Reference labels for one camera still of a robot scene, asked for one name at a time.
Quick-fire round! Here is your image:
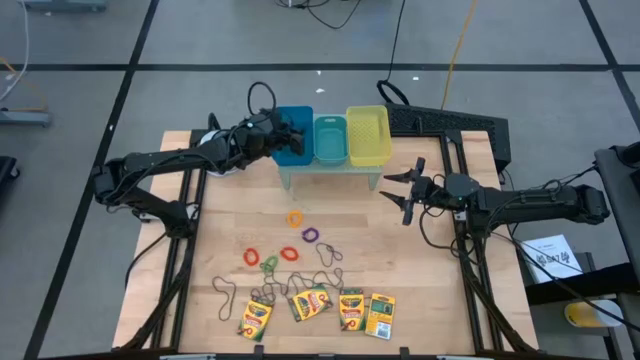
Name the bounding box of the yellow and white bottle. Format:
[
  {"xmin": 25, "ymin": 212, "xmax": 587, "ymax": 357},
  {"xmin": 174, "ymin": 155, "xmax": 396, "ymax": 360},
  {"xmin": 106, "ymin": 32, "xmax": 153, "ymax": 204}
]
[{"xmin": 563, "ymin": 298, "xmax": 625, "ymax": 330}]

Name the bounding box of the black floor object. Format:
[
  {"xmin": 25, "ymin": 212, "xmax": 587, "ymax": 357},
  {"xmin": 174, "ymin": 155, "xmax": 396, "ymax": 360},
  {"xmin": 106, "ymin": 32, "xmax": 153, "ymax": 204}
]
[{"xmin": 0, "ymin": 155, "xmax": 21, "ymax": 190}]

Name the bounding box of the black hanging cable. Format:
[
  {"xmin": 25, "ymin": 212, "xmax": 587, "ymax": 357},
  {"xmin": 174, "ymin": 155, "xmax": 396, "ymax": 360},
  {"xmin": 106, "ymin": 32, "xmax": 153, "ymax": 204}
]
[{"xmin": 375, "ymin": 0, "xmax": 412, "ymax": 106}]

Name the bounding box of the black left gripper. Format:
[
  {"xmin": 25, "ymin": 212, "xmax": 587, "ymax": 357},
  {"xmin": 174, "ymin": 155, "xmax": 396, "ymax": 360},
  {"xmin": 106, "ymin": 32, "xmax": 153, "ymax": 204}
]
[{"xmin": 244, "ymin": 112, "xmax": 307, "ymax": 161}]

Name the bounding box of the black lanyard cord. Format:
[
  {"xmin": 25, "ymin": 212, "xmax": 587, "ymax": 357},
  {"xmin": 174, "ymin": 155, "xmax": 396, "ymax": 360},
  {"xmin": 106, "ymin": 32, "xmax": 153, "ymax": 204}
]
[
  {"xmin": 315, "ymin": 242, "xmax": 345, "ymax": 268},
  {"xmin": 249, "ymin": 266, "xmax": 347, "ymax": 307},
  {"xmin": 211, "ymin": 275, "xmax": 239, "ymax": 322}
]

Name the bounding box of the dark grey cart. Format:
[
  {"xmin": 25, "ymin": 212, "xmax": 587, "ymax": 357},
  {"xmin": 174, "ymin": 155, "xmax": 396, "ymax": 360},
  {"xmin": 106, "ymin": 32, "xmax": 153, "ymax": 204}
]
[{"xmin": 593, "ymin": 142, "xmax": 640, "ymax": 284}]

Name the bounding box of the yellow plastic bin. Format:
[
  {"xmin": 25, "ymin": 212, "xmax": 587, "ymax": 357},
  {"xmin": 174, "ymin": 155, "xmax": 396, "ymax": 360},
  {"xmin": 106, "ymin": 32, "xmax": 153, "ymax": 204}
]
[{"xmin": 345, "ymin": 104, "xmax": 393, "ymax": 168}]

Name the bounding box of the black perforated panel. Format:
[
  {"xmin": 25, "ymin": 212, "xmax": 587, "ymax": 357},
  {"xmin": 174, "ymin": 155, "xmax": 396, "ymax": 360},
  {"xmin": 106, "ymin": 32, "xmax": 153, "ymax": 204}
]
[{"xmin": 384, "ymin": 102, "xmax": 512, "ymax": 174}]

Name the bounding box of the yellow hanging cable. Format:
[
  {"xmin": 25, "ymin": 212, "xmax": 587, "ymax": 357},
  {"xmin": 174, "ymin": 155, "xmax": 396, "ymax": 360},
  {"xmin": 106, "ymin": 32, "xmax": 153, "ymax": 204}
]
[{"xmin": 439, "ymin": 0, "xmax": 480, "ymax": 110}]

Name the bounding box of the grey table foot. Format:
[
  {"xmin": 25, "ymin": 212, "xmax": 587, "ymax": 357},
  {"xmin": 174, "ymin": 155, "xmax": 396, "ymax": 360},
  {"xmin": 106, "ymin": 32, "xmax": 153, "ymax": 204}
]
[
  {"xmin": 19, "ymin": 0, "xmax": 109, "ymax": 14},
  {"xmin": 0, "ymin": 108, "xmax": 53, "ymax": 129}
]

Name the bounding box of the blue plastic bin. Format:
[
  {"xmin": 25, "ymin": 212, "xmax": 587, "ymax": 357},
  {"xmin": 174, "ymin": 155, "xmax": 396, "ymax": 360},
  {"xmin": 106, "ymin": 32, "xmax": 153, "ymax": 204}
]
[{"xmin": 270, "ymin": 105, "xmax": 315, "ymax": 167}]

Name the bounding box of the black aluminium table frame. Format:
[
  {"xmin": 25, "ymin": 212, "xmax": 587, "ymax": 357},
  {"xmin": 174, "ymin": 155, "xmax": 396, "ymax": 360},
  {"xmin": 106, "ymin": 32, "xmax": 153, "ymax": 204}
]
[{"xmin": 113, "ymin": 128, "xmax": 540, "ymax": 354}]

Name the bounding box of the white printed paper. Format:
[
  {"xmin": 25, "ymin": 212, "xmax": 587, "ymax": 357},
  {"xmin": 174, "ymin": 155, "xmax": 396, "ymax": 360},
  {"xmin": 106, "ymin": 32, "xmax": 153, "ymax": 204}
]
[{"xmin": 519, "ymin": 233, "xmax": 584, "ymax": 285}]

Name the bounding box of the white floor cable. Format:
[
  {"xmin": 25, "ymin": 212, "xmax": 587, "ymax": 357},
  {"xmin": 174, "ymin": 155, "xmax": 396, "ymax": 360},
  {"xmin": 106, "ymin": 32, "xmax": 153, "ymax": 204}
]
[{"xmin": 0, "ymin": 0, "xmax": 31, "ymax": 101}]

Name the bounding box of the black side shelf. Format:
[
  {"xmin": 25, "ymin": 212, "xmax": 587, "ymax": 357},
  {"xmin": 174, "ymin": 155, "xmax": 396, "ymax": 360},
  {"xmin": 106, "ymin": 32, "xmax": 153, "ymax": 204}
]
[{"xmin": 524, "ymin": 252, "xmax": 640, "ymax": 360}]

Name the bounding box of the black floor cable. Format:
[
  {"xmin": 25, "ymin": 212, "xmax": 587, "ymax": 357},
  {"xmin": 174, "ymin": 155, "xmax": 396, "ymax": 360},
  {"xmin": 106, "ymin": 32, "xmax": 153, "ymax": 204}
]
[{"xmin": 274, "ymin": 0, "xmax": 365, "ymax": 30}]

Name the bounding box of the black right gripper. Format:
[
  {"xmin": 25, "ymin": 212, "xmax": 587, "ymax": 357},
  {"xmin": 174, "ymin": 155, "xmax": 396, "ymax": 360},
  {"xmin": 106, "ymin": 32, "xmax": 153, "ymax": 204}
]
[{"xmin": 378, "ymin": 156, "xmax": 446, "ymax": 227}]

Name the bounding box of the pale green small shelf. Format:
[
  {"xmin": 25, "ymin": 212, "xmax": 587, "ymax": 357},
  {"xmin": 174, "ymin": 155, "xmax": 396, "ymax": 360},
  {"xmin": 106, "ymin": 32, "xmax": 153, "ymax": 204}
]
[{"xmin": 277, "ymin": 160, "xmax": 384, "ymax": 192}]

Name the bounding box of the small teal plastic bin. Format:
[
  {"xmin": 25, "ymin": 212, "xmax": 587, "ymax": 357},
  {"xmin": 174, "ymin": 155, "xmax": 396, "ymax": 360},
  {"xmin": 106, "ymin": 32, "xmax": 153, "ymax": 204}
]
[{"xmin": 313, "ymin": 114, "xmax": 350, "ymax": 167}]

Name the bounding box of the orange floor cable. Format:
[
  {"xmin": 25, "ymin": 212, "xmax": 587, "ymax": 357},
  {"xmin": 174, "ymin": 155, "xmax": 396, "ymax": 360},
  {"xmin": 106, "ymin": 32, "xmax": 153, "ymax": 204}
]
[{"xmin": 0, "ymin": 57, "xmax": 49, "ymax": 112}]

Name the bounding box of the yellow Crayola crayon box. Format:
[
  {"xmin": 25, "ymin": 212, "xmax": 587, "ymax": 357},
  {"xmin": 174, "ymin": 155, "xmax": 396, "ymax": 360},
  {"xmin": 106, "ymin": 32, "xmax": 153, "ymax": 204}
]
[
  {"xmin": 287, "ymin": 283, "xmax": 334, "ymax": 323},
  {"xmin": 338, "ymin": 287, "xmax": 367, "ymax": 332},
  {"xmin": 364, "ymin": 292, "xmax": 397, "ymax": 341},
  {"xmin": 237, "ymin": 295, "xmax": 275, "ymax": 343}
]

